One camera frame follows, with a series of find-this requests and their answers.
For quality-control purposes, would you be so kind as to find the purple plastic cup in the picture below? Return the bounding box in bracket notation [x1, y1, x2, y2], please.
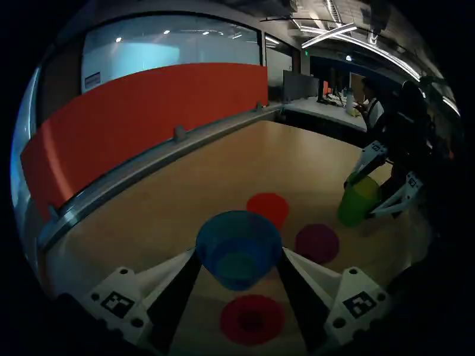
[294, 223, 340, 265]

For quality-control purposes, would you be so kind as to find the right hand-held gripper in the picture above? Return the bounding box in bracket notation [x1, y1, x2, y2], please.
[344, 80, 455, 220]

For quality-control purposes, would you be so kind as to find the grey desk screen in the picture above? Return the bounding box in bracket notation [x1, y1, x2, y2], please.
[283, 69, 321, 103]

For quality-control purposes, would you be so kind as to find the red desk screen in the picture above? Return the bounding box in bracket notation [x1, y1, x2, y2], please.
[20, 62, 284, 253]

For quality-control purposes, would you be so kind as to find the red plastic cup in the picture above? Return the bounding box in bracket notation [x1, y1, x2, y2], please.
[220, 294, 286, 347]

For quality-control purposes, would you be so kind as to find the blue plastic cup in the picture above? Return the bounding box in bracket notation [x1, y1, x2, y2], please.
[195, 210, 283, 291]

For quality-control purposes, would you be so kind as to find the green plastic cup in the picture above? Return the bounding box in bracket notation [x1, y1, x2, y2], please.
[336, 174, 383, 228]

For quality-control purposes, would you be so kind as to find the orange plastic cup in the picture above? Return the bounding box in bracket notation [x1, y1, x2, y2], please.
[246, 192, 290, 229]

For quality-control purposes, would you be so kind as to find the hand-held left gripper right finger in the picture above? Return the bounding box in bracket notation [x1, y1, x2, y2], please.
[274, 246, 394, 356]

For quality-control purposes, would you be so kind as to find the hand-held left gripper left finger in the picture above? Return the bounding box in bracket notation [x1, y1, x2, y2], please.
[56, 247, 203, 356]

